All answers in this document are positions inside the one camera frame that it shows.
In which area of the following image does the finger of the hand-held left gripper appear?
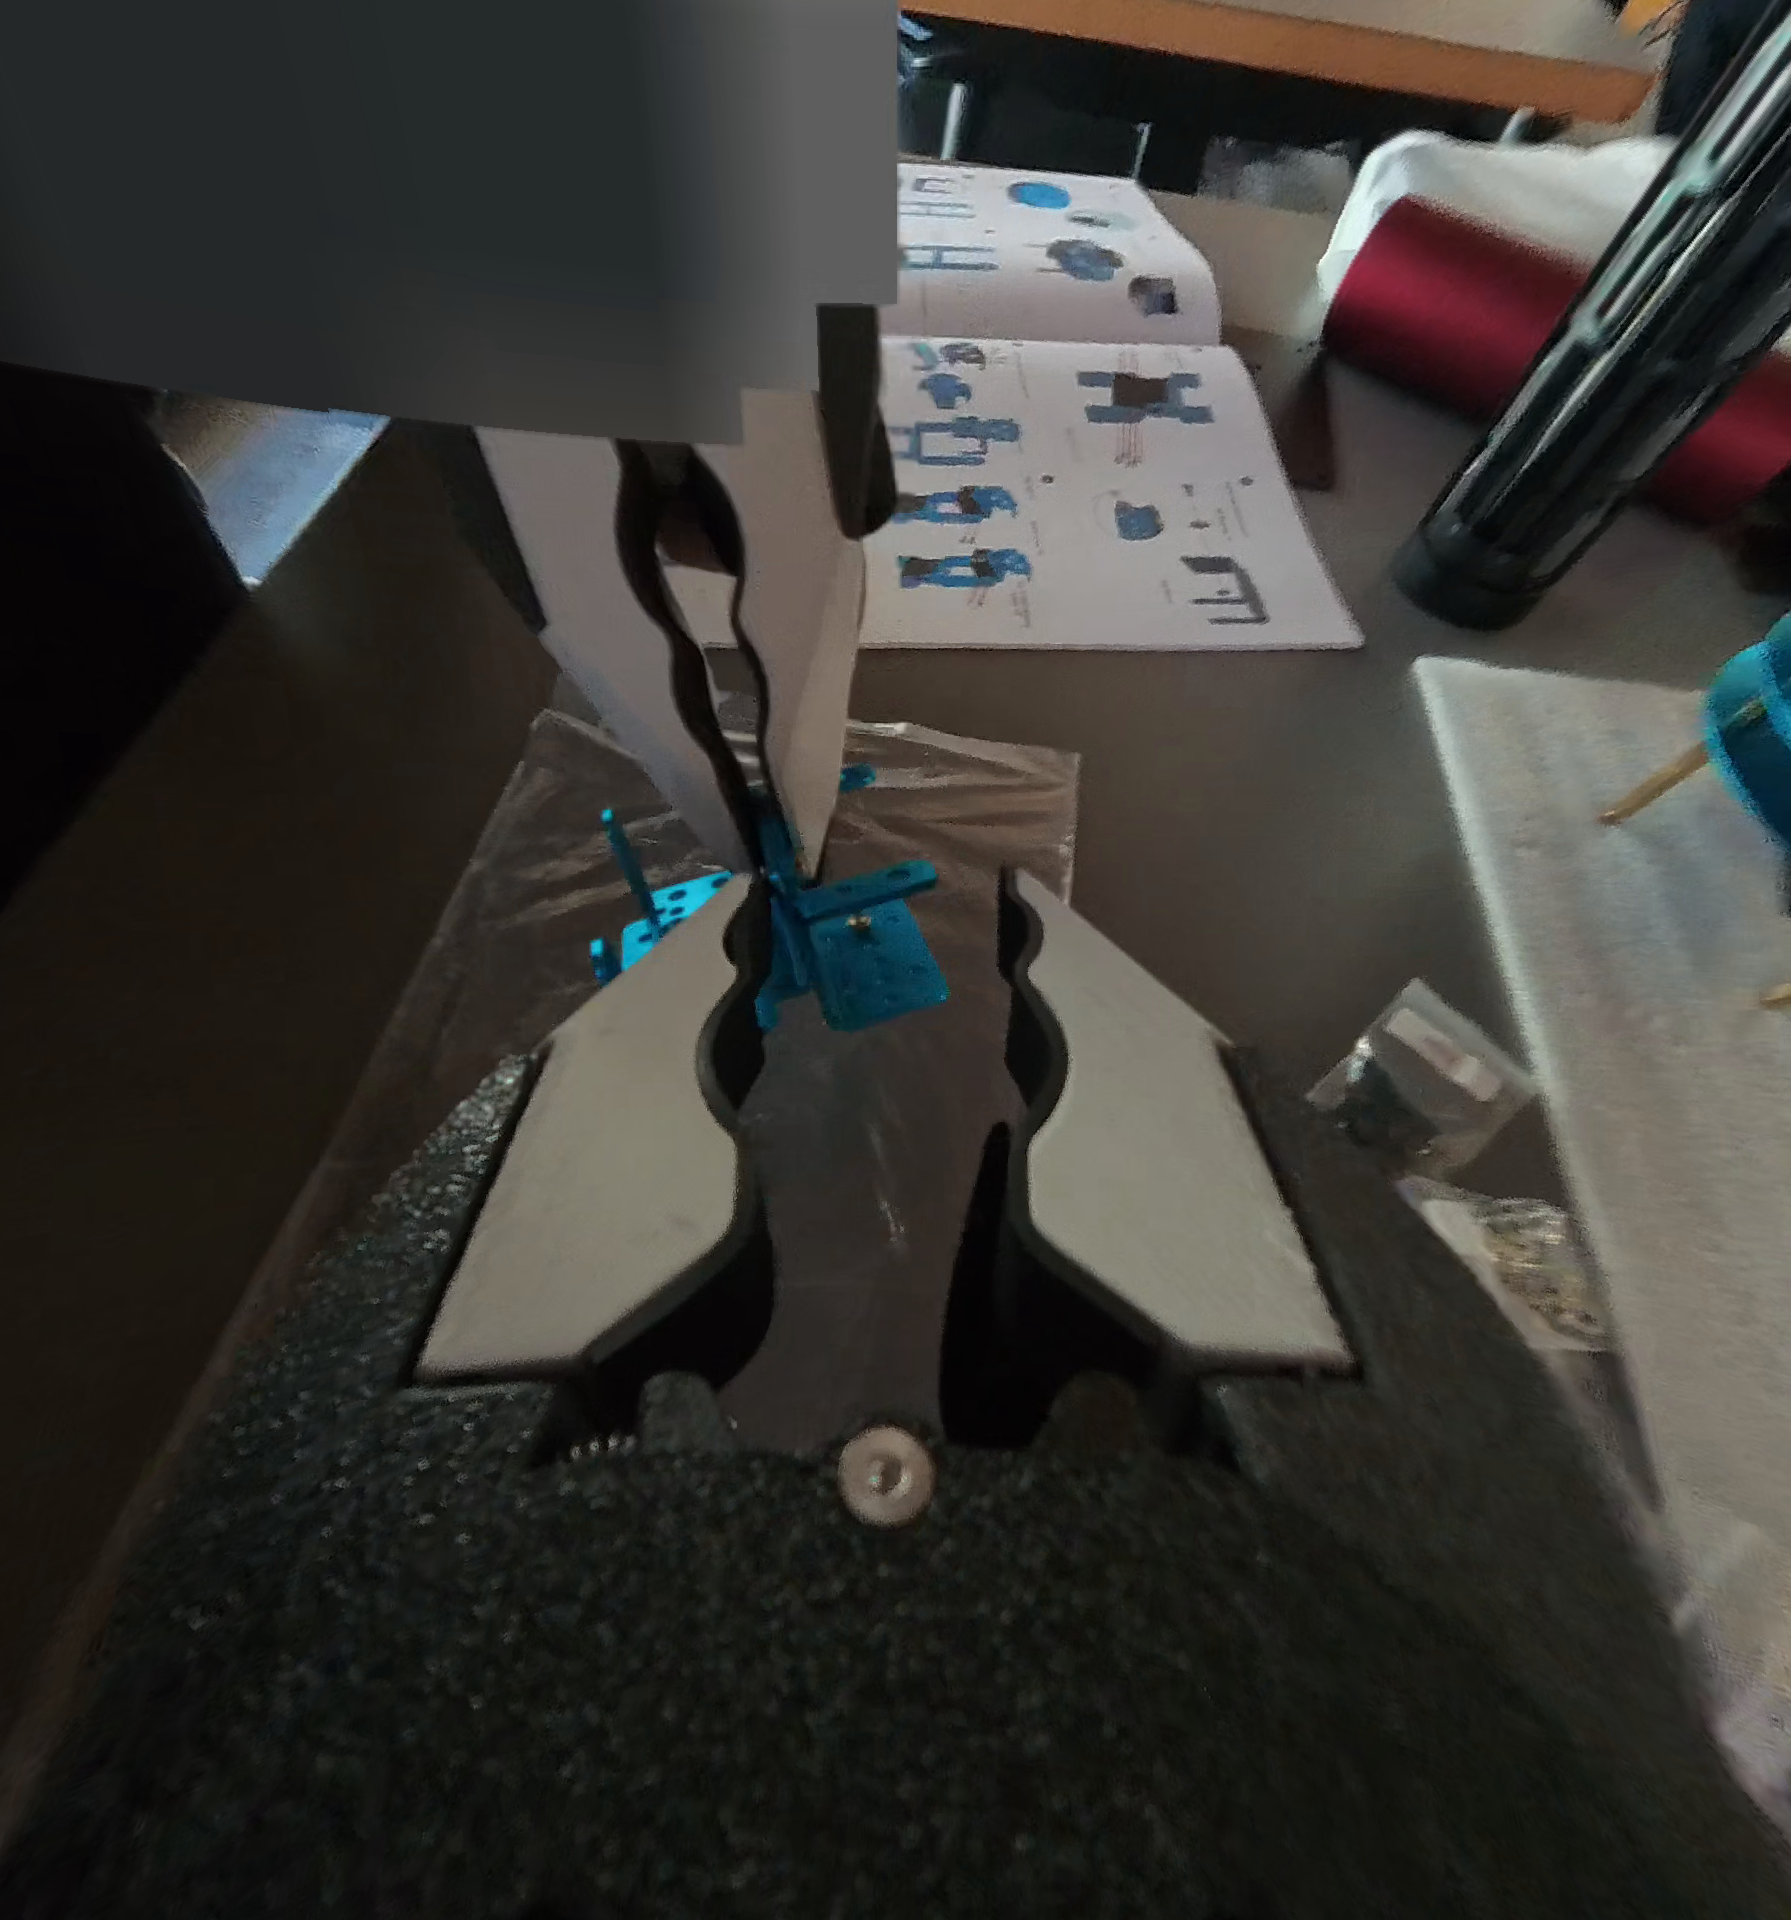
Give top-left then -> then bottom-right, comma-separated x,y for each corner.
685,394 -> 872,887
478,432 -> 753,872

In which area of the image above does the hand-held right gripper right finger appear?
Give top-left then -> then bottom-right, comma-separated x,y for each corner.
1004,871 -> 1354,1373

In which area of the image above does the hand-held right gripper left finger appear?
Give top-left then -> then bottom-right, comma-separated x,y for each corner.
419,884 -> 766,1381

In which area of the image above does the blue metal bracket assembly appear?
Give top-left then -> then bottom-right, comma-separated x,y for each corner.
591,762 -> 954,1037

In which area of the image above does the desk with wooden edge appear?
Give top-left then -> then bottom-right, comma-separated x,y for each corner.
895,0 -> 1661,199

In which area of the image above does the clear plastic bag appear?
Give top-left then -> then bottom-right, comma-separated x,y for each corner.
453,712 -> 1084,1203

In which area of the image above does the group of small hardware bags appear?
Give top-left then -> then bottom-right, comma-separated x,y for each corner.
1307,979 -> 1614,1356

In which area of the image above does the open instruction manual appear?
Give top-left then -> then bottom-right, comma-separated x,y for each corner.
850,163 -> 1366,655

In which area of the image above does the white foam sheet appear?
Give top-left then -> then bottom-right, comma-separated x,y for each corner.
1411,652 -> 1791,1802

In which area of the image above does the dark red cylinder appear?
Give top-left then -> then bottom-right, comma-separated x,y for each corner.
1323,197 -> 1791,528

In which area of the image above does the white cloth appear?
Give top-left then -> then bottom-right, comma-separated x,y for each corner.
1315,133 -> 1685,302

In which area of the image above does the black slotted cylinder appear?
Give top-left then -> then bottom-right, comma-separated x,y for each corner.
1392,0 -> 1791,631

